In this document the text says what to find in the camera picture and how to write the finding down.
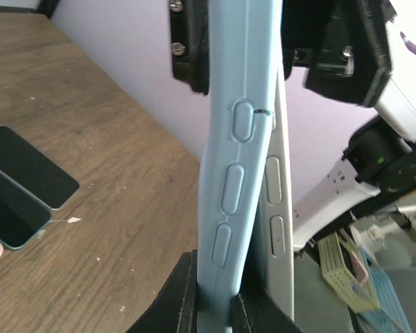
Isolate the yellow perforated basket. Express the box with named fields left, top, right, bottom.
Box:
left=318, top=233, right=381, bottom=314

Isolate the silver phone from blue case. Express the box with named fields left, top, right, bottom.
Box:
left=253, top=68, right=295, bottom=319

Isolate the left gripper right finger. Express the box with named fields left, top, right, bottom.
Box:
left=230, top=289, right=302, bottom=333

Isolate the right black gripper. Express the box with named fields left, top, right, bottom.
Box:
left=281, top=1, right=396, bottom=106

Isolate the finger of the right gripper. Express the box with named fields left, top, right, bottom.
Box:
left=168, top=0, right=209, bottom=96

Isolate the green phone from beige case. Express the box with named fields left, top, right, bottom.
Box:
left=0, top=126, right=80, bottom=210

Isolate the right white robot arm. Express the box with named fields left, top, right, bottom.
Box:
left=168, top=1, right=416, bottom=266

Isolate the black screen phone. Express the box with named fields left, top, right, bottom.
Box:
left=0, top=173, right=51, bottom=250

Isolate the blue perforated basket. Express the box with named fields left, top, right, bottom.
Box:
left=361, top=250, right=412, bottom=333

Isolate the blue cased phone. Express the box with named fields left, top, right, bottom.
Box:
left=197, top=1, right=283, bottom=332

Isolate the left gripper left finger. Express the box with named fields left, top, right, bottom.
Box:
left=128, top=250, right=198, bottom=333

